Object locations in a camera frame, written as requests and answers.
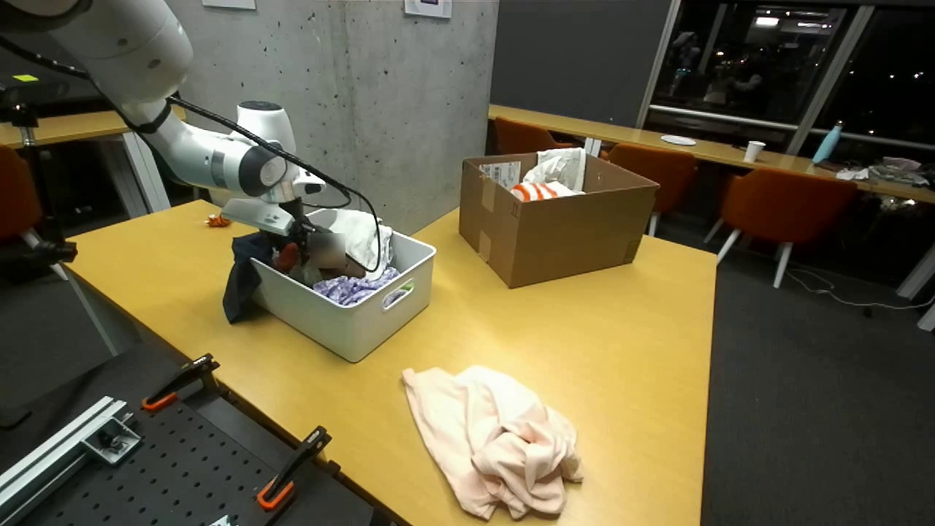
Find white towel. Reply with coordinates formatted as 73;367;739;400
307;205;396;279

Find pink cloth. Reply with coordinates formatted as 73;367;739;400
399;364;587;525

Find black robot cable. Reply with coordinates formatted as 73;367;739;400
161;92;384;279

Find white wall frame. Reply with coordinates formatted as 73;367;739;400
399;0;456;25

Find long wooden counter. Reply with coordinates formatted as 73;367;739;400
484;104;935;207

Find white bag in box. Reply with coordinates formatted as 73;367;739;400
522;145;589;205

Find brown cardboard box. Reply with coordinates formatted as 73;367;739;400
456;150;663;294

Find brown plush toy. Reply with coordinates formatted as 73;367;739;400
303;247;371;288

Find dark blue cloth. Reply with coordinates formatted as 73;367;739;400
218;229;295;327

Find orange striped item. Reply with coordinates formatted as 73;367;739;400
507;178;560;205

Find aluminium rail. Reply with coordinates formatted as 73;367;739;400
0;393;146;504

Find wooden side desk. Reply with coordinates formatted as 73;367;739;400
0;107;174;221

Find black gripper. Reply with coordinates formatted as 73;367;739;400
276;213;342;267

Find black clamp orange handle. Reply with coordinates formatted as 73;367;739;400
254;424;336;516
136;352;221;416

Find black perforated board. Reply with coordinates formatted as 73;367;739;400
0;367;384;526

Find white plastic bin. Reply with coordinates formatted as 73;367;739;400
246;205;438;367

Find light blue bottle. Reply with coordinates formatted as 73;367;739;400
808;118;847;168

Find orange chair white legs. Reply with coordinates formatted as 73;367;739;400
715;168;862;294

